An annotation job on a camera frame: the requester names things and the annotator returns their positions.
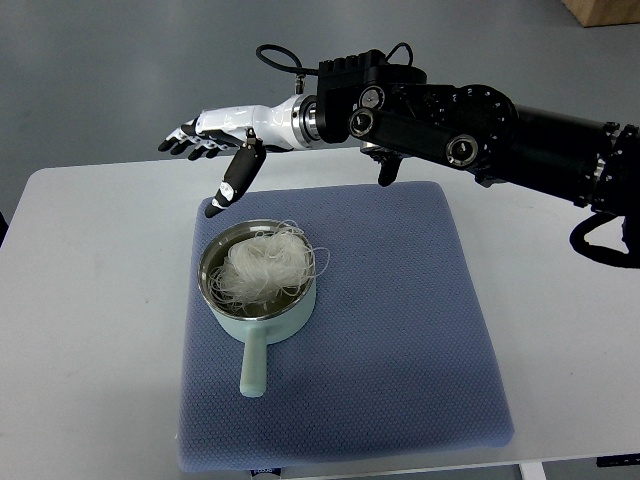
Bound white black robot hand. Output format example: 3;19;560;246
158;94;322;218

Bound white vermicelli bundle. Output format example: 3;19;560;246
205;221;330;318

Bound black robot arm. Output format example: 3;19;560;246
284;50;639;269

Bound mint green steel pot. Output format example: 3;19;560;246
197;219;316;398

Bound blue textured mat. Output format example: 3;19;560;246
177;181;514;472

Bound brown cardboard box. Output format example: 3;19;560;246
562;0;639;28

